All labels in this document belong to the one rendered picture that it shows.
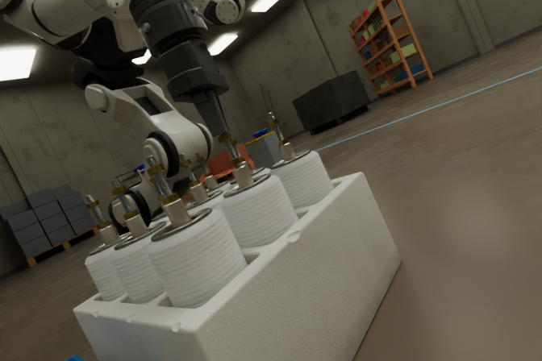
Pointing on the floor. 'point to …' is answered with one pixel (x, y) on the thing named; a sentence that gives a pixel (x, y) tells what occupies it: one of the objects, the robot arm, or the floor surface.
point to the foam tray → (269, 295)
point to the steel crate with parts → (332, 102)
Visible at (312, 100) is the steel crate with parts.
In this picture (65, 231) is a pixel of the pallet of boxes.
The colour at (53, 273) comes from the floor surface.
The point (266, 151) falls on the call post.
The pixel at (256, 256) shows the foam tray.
